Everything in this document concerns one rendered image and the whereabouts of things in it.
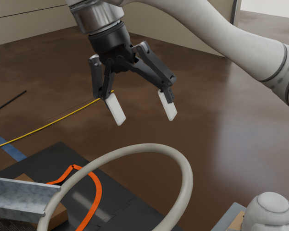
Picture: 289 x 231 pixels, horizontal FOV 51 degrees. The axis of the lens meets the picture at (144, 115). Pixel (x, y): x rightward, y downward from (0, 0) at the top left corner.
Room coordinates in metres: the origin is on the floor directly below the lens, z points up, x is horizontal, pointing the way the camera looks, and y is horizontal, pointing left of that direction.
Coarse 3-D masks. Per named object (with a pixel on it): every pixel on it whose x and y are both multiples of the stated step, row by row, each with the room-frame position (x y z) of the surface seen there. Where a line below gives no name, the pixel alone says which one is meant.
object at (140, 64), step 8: (120, 56) 0.56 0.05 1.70; (136, 56) 0.58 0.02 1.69; (120, 64) 0.56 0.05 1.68; (128, 64) 0.55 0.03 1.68; (136, 64) 0.56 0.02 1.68; (144, 64) 0.57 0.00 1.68; (136, 72) 0.55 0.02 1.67; (144, 72) 0.54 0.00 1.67; (152, 72) 0.55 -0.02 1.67; (152, 80) 0.54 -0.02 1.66; (160, 80) 0.54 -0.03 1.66; (160, 88) 0.53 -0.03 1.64
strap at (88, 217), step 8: (72, 168) 2.16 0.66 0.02; (80, 168) 2.16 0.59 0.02; (64, 176) 2.05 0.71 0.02; (96, 176) 2.05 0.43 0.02; (96, 184) 1.95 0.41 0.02; (96, 192) 1.86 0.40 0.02; (96, 200) 1.77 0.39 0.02; (96, 208) 1.69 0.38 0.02; (88, 216) 1.61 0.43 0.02; (80, 224) 1.53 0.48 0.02
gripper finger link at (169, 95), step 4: (172, 76) 0.54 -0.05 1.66; (172, 80) 0.53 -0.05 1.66; (164, 84) 0.53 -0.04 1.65; (168, 88) 0.54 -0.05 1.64; (164, 92) 0.54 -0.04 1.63; (168, 92) 0.53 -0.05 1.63; (168, 96) 0.53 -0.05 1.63; (172, 96) 0.54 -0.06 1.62; (168, 100) 0.53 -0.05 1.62; (172, 100) 0.53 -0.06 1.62
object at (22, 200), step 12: (0, 180) 0.78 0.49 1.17; (12, 180) 0.78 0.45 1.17; (0, 192) 0.77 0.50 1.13; (12, 192) 0.77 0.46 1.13; (24, 192) 0.77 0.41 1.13; (36, 192) 0.76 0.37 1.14; (48, 192) 0.75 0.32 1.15; (0, 204) 0.67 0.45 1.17; (12, 204) 0.71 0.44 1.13; (24, 204) 0.71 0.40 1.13; (36, 204) 0.71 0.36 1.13; (0, 216) 0.66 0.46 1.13; (12, 216) 0.65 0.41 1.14; (24, 216) 0.65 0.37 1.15; (36, 216) 0.64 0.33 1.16
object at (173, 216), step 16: (144, 144) 0.86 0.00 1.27; (160, 144) 0.82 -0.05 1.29; (96, 160) 0.86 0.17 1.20; (176, 160) 0.72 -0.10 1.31; (80, 176) 0.81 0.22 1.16; (192, 176) 0.63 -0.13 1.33; (64, 192) 0.74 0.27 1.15; (48, 208) 0.67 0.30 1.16; (176, 208) 0.52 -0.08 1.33; (48, 224) 0.62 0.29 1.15; (160, 224) 0.48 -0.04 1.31
